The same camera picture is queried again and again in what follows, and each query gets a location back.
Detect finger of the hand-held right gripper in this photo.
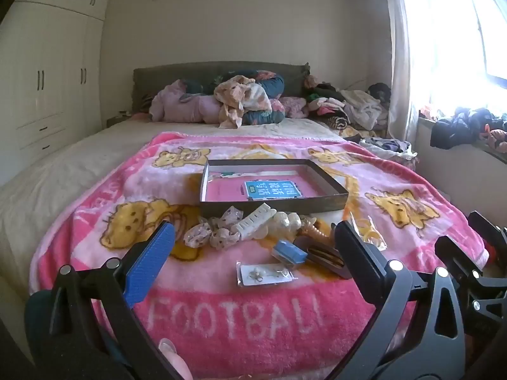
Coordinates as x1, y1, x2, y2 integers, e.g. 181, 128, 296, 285
467, 211, 507, 256
434, 235, 507, 325

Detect dark clothes pile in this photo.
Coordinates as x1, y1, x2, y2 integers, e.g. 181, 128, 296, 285
430, 107, 507, 150

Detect white garment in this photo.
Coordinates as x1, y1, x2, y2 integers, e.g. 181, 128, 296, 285
341, 89, 391, 129

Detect cream wardrobe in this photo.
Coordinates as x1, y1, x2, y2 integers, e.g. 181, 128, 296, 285
0, 0, 109, 169

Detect pink printed blanket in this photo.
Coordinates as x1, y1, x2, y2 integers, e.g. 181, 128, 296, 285
29, 130, 490, 380

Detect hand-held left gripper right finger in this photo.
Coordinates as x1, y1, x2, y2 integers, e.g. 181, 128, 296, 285
329, 219, 469, 380

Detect earrings card in plastic sleeve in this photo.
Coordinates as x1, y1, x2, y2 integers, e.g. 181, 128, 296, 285
236, 262, 298, 288

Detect person's left hand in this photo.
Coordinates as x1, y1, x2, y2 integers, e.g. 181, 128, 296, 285
158, 338, 195, 380

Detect dark floral quilt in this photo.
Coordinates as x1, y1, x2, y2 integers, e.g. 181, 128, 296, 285
180, 70, 286, 125

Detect orange plush toy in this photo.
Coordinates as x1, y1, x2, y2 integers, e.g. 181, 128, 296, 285
485, 124, 507, 149

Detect white window sill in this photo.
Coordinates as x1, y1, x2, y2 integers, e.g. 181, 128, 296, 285
418, 117, 507, 175

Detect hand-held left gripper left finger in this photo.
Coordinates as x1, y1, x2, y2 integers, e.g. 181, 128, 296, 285
48, 221, 188, 380

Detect lavender plush blanket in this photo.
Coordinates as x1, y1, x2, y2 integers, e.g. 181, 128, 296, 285
150, 79, 222, 124

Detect pink spiral hair tie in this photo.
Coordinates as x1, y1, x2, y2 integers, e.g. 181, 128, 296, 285
301, 218, 331, 246

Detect mixed clothes pile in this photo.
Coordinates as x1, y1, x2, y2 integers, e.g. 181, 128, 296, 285
303, 75, 393, 131

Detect purple and white laundry pile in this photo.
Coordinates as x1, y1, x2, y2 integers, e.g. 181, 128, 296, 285
358, 136, 416, 167

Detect pink clothes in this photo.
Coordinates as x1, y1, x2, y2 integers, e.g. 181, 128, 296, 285
269, 97, 310, 119

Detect pearl white hair clip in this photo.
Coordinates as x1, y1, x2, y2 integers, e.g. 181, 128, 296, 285
267, 212, 302, 240

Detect teal printed card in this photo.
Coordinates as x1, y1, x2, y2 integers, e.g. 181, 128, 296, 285
244, 179, 304, 200

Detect clear bag with yellow rings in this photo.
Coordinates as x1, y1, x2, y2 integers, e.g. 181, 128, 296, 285
349, 211, 388, 252

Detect beige floral cloth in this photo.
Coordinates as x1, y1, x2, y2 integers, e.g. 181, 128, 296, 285
214, 75, 274, 129

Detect bright window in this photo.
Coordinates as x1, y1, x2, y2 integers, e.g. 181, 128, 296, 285
412, 0, 507, 115

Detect cream curtain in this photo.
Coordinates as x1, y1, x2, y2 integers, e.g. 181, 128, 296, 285
382, 0, 420, 143

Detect pink oval snap hair clip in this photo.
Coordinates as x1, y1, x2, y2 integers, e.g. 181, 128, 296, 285
293, 237, 353, 280

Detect shallow grey cardboard box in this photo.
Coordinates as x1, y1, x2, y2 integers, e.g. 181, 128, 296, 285
199, 159, 349, 216

